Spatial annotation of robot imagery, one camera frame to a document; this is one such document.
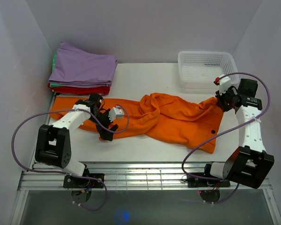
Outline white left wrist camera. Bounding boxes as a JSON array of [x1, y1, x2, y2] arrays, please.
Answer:
[[108, 106, 125, 122]]

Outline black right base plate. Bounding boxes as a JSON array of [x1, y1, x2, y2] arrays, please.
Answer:
[[186, 172, 230, 188]]

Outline purple folded trousers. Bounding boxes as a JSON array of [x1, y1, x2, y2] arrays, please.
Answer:
[[49, 42, 118, 88]]

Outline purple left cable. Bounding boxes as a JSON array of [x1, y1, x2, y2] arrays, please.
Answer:
[[11, 104, 130, 212]]

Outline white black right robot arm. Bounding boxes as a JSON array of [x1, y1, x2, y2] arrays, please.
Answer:
[[202, 77, 274, 189]]

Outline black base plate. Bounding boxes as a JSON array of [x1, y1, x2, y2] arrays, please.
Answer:
[[63, 175, 103, 189], [186, 172, 230, 188]]

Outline red folded trousers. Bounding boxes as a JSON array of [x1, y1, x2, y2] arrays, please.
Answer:
[[47, 83, 110, 96]]

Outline green folded trousers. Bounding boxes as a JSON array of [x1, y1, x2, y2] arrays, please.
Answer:
[[52, 52, 57, 73]]

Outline orange trousers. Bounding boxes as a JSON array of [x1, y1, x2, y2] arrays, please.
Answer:
[[49, 92, 224, 154]]

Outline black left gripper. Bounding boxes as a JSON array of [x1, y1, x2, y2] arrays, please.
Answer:
[[89, 109, 118, 141]]

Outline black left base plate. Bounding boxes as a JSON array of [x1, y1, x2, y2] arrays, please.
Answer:
[[63, 175, 103, 189]]

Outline white plastic basket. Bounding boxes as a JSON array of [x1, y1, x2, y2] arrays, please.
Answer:
[[177, 51, 238, 89]]

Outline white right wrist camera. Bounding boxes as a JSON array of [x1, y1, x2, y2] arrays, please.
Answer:
[[214, 74, 231, 95]]

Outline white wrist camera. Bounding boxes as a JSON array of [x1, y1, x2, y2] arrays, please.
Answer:
[[108, 106, 125, 122], [214, 74, 231, 95]]

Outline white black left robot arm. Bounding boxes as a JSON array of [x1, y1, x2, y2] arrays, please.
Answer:
[[35, 94, 125, 187]]

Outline aluminium frame rail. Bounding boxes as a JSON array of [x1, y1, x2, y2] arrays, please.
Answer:
[[9, 92, 281, 225]]

